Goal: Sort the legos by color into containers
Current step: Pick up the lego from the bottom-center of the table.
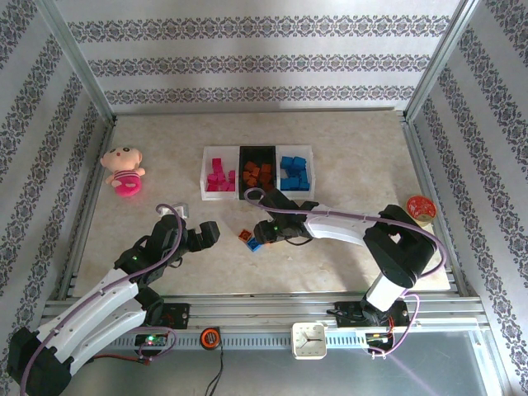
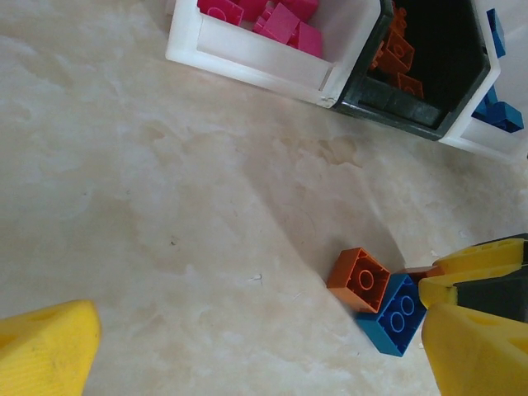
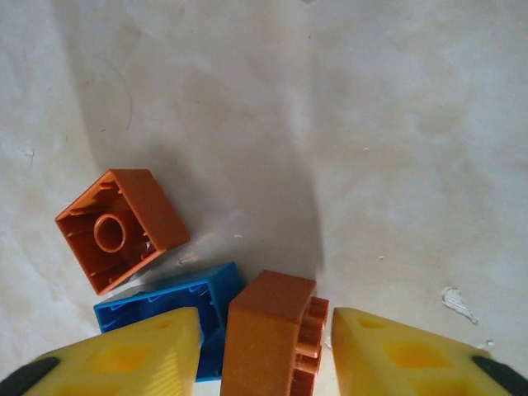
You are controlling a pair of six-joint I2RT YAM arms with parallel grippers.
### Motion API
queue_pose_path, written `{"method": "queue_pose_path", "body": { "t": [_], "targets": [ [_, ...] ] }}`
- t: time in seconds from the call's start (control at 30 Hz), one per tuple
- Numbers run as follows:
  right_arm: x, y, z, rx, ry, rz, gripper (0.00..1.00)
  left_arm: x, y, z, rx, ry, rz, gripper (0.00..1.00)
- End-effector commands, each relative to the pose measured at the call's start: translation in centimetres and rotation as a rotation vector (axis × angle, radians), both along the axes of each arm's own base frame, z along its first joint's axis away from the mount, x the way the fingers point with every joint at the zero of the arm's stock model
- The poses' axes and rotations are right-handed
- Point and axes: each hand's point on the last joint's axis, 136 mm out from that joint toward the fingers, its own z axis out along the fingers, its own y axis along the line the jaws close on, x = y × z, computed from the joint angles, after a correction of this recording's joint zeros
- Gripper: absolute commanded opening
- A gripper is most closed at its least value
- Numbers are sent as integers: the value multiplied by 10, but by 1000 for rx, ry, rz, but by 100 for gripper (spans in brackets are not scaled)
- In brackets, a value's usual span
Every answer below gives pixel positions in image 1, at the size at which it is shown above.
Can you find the aluminium frame post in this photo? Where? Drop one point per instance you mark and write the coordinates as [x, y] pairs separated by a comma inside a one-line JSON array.
[[80, 62], [441, 62]]

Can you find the white square clock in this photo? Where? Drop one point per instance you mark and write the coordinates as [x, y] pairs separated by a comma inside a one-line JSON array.
[[309, 340]]

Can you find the roll of tape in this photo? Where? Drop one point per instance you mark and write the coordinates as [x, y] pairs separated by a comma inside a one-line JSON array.
[[420, 206]]

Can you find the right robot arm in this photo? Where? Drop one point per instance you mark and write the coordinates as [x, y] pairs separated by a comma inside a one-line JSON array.
[[338, 227]]

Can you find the white plastic bin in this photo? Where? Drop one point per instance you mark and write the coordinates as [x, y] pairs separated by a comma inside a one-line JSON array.
[[220, 196], [295, 194]]

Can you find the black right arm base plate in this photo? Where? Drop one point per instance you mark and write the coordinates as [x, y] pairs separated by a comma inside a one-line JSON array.
[[346, 317]]

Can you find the small controller board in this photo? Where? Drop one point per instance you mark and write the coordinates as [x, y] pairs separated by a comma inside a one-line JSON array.
[[377, 337]]

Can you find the pink lego brick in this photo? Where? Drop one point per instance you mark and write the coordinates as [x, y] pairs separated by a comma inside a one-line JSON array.
[[231, 187], [215, 170], [223, 177], [216, 162], [212, 188], [223, 188], [232, 176], [213, 179]]

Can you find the controller board with green light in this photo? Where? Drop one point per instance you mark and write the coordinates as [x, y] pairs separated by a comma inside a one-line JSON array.
[[150, 340]]

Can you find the long blue lego brick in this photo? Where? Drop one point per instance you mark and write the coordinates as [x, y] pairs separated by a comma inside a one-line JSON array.
[[290, 182]]

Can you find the aluminium mounting rail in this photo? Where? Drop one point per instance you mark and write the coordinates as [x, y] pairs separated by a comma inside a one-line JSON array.
[[255, 311]]

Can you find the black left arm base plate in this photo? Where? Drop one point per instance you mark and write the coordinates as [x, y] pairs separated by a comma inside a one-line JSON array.
[[179, 315]]

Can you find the aluminium side rail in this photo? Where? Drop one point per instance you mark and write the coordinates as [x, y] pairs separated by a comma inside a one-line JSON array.
[[91, 198], [420, 165]]

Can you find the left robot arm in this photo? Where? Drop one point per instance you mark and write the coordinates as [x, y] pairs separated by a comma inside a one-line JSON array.
[[82, 326]]

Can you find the orange round knob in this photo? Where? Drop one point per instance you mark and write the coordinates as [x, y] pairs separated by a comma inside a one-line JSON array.
[[210, 337]]

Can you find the pink plush doll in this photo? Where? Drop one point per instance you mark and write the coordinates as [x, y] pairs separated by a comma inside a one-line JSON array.
[[123, 181]]

